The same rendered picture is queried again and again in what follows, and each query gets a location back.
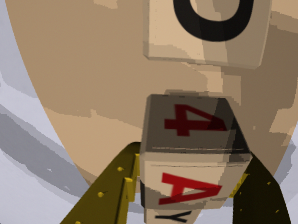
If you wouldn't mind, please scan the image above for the tan square mat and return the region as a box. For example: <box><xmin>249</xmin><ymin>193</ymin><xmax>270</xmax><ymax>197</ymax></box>
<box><xmin>5</xmin><ymin>0</ymin><xmax>298</xmax><ymax>187</ymax></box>

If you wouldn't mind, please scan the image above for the tan letter block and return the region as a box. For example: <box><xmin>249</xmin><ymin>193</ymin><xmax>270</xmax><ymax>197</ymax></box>
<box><xmin>139</xmin><ymin>94</ymin><xmax>253</xmax><ymax>210</ymax></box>
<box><xmin>143</xmin><ymin>0</ymin><xmax>272</xmax><ymax>70</ymax></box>
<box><xmin>144</xmin><ymin>209</ymin><xmax>202</xmax><ymax>224</ymax></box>

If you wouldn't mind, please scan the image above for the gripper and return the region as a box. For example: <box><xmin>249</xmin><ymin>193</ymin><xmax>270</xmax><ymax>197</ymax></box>
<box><xmin>60</xmin><ymin>142</ymin><xmax>291</xmax><ymax>224</ymax></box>

